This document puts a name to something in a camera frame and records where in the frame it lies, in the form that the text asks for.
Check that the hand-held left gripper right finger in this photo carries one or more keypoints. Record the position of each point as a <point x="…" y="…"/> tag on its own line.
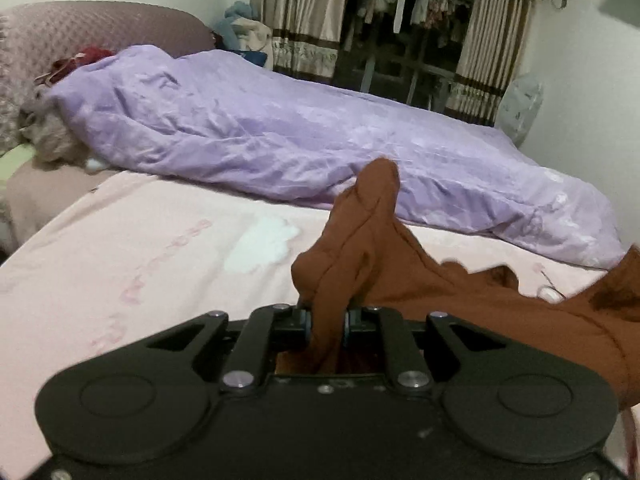
<point x="349" y="331"/>

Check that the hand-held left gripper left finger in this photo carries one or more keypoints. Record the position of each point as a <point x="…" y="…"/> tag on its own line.
<point x="306" y="329"/>

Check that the brown jacket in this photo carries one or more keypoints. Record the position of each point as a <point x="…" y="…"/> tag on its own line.
<point x="400" y="270"/>

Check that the pile of clothes in corner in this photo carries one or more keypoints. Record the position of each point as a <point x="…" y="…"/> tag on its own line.
<point x="234" y="17"/>

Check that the row of hanging clothes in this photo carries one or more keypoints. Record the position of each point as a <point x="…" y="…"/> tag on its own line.
<point x="400" y="0"/>

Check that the bed with pink sheet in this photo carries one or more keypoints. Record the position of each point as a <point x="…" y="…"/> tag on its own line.
<point x="150" y="260"/>

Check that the purple quilt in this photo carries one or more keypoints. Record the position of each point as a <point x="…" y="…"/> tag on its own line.
<point x="300" y="135"/>

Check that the dark window with grille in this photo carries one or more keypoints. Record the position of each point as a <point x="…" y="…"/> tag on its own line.
<point x="400" y="70"/>

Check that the white plastic covered fan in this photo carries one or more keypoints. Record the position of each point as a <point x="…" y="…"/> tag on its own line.
<point x="521" y="105"/>

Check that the beige cloth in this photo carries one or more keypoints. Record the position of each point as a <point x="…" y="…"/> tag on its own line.
<point x="252" y="37"/>

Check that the beige striped curtain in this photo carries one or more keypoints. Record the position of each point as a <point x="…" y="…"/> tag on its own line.
<point x="300" y="15"/>
<point x="492" y="45"/>

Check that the grey cloth pile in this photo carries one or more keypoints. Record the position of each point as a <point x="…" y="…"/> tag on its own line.
<point x="50" y="132"/>

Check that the green pillow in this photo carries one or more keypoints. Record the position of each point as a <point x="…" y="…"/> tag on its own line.
<point x="12" y="160"/>

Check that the red cloth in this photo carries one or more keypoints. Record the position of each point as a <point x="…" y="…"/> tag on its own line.
<point x="87" y="57"/>

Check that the pink padded headboard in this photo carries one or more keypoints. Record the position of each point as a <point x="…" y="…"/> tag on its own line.
<point x="100" y="25"/>

